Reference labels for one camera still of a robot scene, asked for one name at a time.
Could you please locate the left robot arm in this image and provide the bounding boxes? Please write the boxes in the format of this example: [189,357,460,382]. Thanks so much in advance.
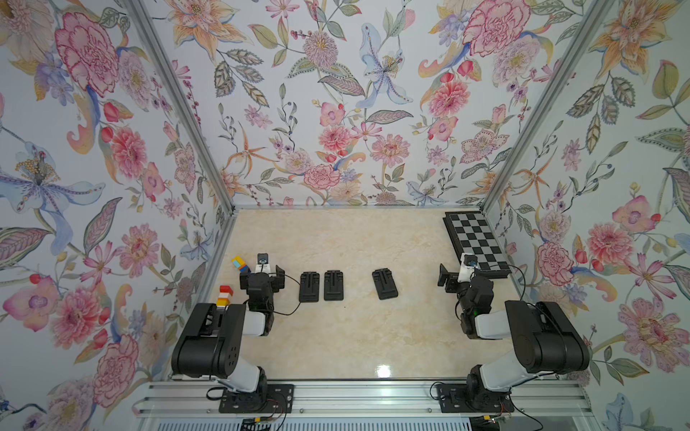
[171,266,285,403]

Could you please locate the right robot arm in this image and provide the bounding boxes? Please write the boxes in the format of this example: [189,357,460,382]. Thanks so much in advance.
[438,265,590,402]

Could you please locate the yellow blue toy block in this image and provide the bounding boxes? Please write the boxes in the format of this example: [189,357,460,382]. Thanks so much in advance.
[232,256,251,273]

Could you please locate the red white yellow block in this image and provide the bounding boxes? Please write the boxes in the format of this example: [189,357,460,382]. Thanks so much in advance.
[216,285,234,308]

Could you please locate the black white chessboard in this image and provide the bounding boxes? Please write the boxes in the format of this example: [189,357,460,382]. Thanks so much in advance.
[443,211,510,279]

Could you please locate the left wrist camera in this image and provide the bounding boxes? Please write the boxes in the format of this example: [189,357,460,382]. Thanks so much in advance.
[254,252,272,274]

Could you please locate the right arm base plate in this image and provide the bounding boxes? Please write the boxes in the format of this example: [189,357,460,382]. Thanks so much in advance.
[432,384,515,415]

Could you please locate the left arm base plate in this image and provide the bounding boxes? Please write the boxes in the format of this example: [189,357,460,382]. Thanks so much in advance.
[218,384,296,416]

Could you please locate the aluminium front rail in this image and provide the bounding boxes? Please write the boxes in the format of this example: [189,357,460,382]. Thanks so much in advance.
[132,380,594,420]

